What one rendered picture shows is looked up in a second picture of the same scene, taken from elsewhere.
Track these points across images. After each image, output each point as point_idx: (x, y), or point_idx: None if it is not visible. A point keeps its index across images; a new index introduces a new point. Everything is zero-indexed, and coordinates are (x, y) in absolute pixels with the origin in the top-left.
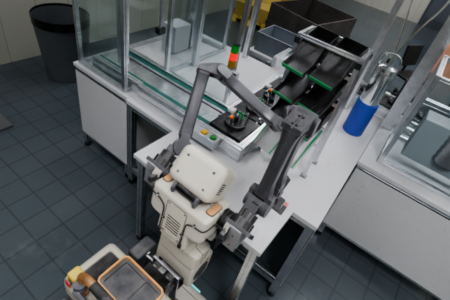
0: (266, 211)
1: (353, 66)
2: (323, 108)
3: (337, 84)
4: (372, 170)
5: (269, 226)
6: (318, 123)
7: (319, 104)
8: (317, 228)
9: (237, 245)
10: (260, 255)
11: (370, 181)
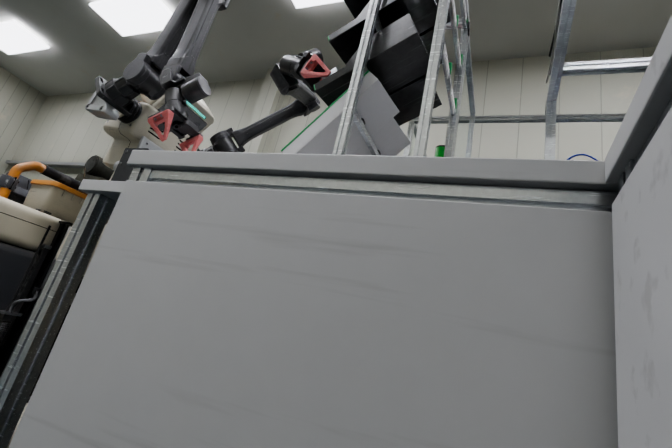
0: (128, 64)
1: None
2: (352, 32)
3: None
4: (631, 108)
5: None
6: None
7: (360, 39)
8: (132, 152)
9: (92, 104)
10: (81, 188)
11: (651, 186)
